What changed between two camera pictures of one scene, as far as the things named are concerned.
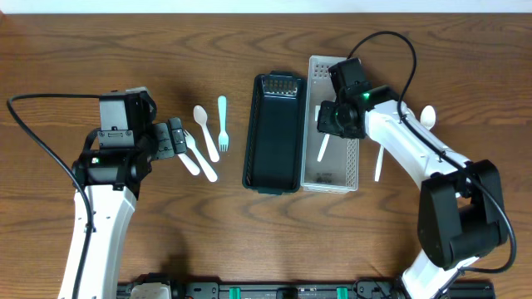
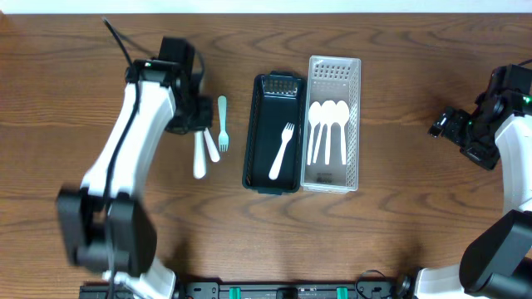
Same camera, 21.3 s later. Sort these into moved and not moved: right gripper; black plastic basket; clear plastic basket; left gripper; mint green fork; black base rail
Moved: right gripper; left gripper
Not moved: mint green fork; clear plastic basket; black base rail; black plastic basket
